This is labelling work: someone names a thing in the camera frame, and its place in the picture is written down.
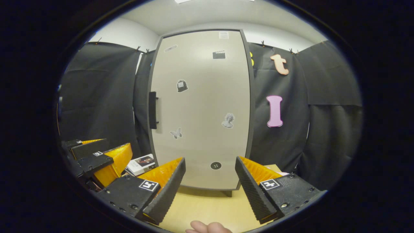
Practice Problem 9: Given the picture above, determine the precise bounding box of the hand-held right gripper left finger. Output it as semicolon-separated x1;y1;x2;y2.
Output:
97;157;187;225

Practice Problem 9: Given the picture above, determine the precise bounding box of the black cabinet door handle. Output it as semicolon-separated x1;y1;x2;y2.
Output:
148;91;159;130

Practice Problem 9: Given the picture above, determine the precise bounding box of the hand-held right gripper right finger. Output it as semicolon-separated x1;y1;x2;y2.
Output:
235;156;327;224

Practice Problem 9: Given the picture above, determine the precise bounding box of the beige cabinet door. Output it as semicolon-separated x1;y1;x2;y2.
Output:
147;29;255;191

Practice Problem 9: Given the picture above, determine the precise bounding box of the black backdrop cloth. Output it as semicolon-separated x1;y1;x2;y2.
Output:
58;40;363;191

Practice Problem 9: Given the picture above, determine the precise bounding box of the white book with portrait cover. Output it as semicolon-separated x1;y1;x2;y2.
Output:
125;154;157;176

